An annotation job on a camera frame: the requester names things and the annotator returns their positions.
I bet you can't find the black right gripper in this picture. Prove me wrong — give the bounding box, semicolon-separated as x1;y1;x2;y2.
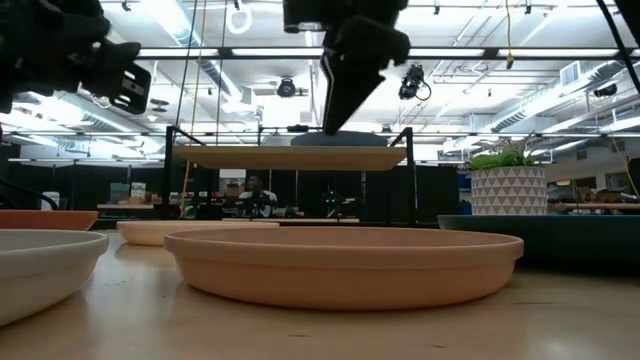
319;0;412;137

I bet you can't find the round black ceiling fixture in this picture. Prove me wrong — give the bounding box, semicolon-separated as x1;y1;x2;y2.
275;76;298;99

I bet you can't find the person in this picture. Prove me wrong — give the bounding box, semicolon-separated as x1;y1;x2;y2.
237;174;279;219

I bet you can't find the purple-grey plate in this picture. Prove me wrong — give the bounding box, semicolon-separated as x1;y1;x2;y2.
290;130;390;148

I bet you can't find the black ceiling-mounted camera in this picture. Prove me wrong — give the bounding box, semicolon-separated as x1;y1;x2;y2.
397;63;433;102

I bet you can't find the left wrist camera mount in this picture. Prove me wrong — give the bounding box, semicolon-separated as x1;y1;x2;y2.
108;62;153;116

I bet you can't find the white hanging ring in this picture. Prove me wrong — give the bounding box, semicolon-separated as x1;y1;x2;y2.
224;0;254;36

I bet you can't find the thin black cable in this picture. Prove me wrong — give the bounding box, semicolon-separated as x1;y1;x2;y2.
594;0;640;96
173;0;200;129

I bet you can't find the white triangle-pattern plant pot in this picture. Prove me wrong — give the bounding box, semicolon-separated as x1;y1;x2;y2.
470;165;548;217

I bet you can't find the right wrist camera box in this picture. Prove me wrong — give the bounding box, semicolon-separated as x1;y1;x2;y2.
282;0;326;35

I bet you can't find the cream plate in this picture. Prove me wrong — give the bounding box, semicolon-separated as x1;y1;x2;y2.
116;219;281;247

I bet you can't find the dark teal plate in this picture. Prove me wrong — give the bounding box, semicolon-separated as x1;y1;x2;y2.
436;214;640;269

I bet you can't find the green succulent plant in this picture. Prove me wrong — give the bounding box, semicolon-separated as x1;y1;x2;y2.
467;133;544;172

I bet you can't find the orange plate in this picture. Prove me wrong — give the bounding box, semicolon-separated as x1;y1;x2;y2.
0;209;100;232

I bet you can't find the peach plate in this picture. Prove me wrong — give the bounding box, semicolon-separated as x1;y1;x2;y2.
163;225;526;312

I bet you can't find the wooden shelf with black frame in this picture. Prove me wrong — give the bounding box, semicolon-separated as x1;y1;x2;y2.
160;124;419;227

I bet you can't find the black overhead frame bar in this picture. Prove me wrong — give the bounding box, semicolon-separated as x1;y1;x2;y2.
133;46;640;62

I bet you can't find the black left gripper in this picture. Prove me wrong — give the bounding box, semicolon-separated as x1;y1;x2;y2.
0;0;142;115

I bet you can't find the hanging yellow cable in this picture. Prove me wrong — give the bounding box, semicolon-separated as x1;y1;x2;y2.
503;0;517;71

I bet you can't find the white container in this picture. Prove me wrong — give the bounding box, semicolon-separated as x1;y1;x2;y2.
39;190;62;212

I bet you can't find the thick black cable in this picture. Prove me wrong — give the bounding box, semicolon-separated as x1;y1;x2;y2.
0;176;60;212

